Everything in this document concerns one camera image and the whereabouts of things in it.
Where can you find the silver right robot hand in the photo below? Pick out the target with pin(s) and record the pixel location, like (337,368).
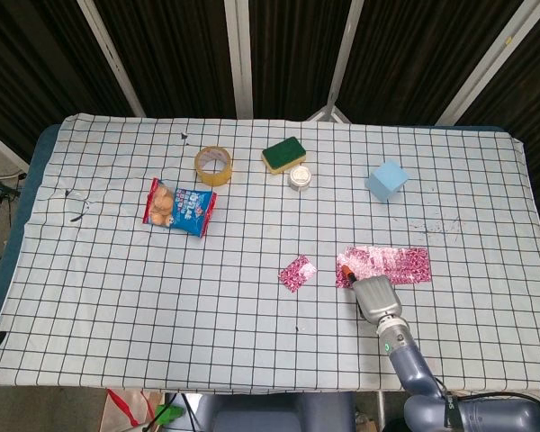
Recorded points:
(378,299)

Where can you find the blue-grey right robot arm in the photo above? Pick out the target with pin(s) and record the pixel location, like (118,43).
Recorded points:
(409,364)

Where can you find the metal table leg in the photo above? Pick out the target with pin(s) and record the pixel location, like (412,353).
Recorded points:
(380,411)

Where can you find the light blue foam cube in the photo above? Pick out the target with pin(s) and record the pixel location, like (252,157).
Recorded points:
(384,182)

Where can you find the small clear round jar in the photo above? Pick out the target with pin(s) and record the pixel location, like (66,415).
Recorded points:
(299,177)

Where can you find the blue-grey robot torso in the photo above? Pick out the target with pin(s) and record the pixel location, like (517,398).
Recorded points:
(274,414)

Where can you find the white black checked tablecloth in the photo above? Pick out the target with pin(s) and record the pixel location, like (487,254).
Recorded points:
(207,324)

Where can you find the green yellow sponge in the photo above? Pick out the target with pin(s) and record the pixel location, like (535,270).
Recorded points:
(282,153)

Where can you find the yellow packing tape roll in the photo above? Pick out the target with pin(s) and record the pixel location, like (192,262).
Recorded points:
(216,179)

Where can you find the blue red snack bag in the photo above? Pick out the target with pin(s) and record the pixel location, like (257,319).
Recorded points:
(186,209)

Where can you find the green plastic object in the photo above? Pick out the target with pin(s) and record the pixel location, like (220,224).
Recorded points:
(168,413)

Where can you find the red white shopping bag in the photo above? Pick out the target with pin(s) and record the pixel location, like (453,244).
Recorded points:
(126,407)

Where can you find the dark brown curtain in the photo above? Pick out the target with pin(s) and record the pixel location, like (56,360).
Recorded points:
(184,54)

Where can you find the blue padded table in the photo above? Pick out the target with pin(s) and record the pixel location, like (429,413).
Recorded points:
(24,202)

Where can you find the white metal frame post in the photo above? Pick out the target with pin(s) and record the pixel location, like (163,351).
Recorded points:
(342,67)
(112,58)
(239,58)
(486,67)

